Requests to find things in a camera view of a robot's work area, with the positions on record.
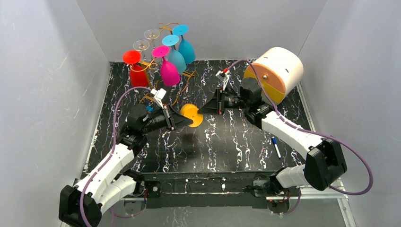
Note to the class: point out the black marble pattern mat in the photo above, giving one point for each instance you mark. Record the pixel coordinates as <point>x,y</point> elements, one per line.
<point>220,144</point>

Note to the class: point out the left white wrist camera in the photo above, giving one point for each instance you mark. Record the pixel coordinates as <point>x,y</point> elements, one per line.
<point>158,95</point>

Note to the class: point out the magenta wine glass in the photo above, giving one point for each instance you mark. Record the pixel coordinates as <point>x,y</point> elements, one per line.
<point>168,71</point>

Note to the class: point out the clear wine glass rear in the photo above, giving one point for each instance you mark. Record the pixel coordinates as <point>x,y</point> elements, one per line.
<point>151,35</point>

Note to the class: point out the blue white marker pen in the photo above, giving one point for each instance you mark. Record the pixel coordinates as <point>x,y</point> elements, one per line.
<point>274,142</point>

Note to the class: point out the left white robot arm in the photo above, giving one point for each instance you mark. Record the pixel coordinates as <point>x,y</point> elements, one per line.
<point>84,204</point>

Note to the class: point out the red wine glass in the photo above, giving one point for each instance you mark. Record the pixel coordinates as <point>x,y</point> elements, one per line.
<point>137,76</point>

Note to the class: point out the yellow wine glass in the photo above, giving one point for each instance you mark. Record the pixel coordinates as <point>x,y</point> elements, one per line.
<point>191,111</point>

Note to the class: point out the light blue wine glass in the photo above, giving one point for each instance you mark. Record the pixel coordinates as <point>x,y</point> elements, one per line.
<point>175,57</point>

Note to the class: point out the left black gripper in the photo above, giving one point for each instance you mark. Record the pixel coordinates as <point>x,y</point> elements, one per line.
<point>169,117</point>

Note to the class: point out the clear wine glass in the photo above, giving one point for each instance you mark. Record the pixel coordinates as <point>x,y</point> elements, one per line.
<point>151,35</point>
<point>141,46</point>

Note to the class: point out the teal blue wine glass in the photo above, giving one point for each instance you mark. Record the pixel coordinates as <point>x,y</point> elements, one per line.
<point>185,47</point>

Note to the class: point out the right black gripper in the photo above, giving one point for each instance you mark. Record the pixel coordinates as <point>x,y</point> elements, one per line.
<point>221,102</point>

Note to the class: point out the white cylindrical drawer box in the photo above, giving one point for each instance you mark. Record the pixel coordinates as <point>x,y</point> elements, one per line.
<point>279,70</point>

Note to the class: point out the clear wine glass front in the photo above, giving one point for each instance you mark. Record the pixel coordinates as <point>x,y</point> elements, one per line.
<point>141,46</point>

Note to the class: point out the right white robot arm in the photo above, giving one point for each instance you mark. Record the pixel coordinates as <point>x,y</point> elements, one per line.
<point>324,159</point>

